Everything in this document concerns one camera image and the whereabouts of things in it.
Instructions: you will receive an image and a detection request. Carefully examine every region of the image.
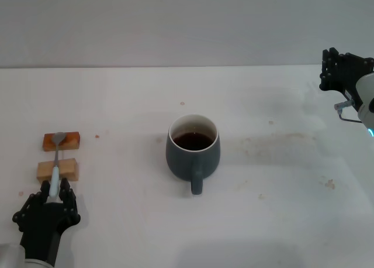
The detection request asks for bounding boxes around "blue handled metal spoon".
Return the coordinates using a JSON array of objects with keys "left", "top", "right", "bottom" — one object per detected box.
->
[{"left": 48, "top": 132, "right": 67, "bottom": 198}]

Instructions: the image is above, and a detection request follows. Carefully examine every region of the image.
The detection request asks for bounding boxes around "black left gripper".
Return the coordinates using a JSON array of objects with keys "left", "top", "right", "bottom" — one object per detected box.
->
[{"left": 12, "top": 178, "right": 81, "bottom": 264}]

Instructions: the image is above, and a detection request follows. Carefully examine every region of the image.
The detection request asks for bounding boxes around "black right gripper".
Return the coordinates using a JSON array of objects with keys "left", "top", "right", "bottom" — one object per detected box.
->
[{"left": 319, "top": 47, "right": 374, "bottom": 101}]

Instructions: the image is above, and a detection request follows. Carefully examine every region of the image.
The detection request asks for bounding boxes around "grey ceramic mug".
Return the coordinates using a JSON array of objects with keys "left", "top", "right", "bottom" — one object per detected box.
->
[{"left": 165, "top": 114, "right": 220, "bottom": 196}]

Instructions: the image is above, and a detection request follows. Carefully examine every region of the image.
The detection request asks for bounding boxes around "reddish brown wooden block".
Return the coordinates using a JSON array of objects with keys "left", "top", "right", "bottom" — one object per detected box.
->
[{"left": 43, "top": 130, "right": 81, "bottom": 152}]

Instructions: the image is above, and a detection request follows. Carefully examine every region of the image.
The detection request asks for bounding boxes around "light wooden notched block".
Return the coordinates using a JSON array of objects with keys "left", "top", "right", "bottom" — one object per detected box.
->
[{"left": 37, "top": 158, "right": 79, "bottom": 183}]

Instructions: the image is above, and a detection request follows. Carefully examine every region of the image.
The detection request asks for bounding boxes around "grey right arm cable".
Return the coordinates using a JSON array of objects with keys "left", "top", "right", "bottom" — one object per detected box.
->
[{"left": 334, "top": 99, "right": 365, "bottom": 123}]

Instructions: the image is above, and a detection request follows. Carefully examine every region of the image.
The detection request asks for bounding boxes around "dark brown coffee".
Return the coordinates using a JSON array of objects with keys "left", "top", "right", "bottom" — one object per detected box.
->
[{"left": 171, "top": 132, "right": 216, "bottom": 152}]

